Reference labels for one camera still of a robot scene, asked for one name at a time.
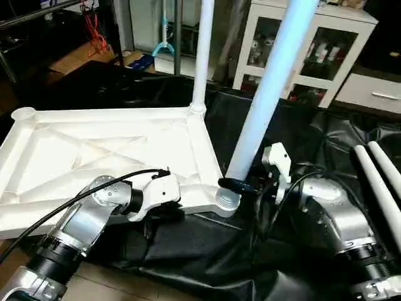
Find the white plastic table top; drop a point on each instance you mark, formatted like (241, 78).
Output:
(94, 144)

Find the white plastic table leg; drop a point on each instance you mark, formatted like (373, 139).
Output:
(387, 164)
(379, 188)
(269, 88)
(202, 56)

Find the black mat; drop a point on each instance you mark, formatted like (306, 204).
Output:
(219, 263)

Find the white drawer unit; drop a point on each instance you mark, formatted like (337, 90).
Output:
(373, 94)

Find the blue box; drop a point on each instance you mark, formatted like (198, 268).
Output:
(141, 61)

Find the white glass-door cabinet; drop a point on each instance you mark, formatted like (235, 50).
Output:
(332, 50)

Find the dark metal stand pole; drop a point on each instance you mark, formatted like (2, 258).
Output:
(178, 37)

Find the teal and white pole tool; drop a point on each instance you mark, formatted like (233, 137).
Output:
(164, 34)

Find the black thin rod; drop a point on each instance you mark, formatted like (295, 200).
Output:
(37, 14)

